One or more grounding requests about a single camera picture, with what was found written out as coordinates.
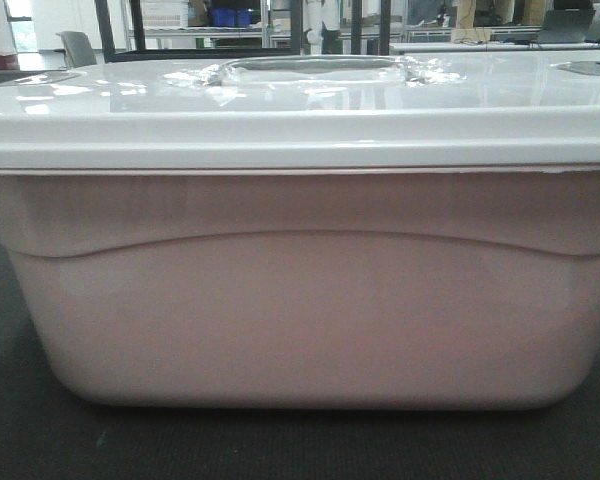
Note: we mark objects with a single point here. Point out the blue crate on far shelf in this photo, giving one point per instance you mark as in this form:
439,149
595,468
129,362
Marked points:
230,17

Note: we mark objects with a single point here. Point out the black metal frame cart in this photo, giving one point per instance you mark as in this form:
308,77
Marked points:
170,30

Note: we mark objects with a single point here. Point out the white long desk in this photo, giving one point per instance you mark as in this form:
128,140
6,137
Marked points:
466,46

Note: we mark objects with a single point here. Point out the grey office chair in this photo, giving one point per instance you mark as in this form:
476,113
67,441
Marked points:
78,51

